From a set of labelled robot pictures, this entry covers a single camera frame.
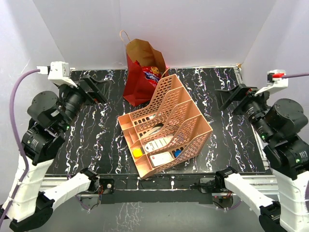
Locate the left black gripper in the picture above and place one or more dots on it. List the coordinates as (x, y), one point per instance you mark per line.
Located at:
(98, 93)

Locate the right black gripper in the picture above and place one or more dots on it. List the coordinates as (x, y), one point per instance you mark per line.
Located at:
(225, 96)

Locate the red paper bag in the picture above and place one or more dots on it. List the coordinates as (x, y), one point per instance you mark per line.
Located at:
(140, 53)

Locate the red cookie snack bag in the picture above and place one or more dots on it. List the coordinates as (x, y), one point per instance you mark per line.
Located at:
(152, 74)

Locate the pink plastic file organizer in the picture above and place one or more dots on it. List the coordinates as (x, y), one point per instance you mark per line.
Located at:
(171, 112)

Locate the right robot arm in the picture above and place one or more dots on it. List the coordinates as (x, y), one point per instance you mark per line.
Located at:
(288, 156)

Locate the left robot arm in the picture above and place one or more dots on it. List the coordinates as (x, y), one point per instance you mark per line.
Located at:
(51, 114)

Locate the yellow cube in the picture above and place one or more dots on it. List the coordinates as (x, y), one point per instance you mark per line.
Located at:
(137, 153)

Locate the blue cube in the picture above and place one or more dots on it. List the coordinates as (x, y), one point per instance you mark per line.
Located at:
(177, 153)

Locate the white label card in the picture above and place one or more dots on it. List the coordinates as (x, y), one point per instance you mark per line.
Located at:
(157, 144)

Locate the white card pack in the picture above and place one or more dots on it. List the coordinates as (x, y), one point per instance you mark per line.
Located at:
(161, 158)

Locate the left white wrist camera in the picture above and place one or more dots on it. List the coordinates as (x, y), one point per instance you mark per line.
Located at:
(58, 73)

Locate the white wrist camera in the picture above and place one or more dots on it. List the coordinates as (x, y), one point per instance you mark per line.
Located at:
(58, 73)
(275, 82)

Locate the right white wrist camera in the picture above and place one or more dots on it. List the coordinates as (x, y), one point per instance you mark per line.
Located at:
(275, 82)

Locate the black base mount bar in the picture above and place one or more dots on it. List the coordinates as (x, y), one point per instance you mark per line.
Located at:
(163, 188)

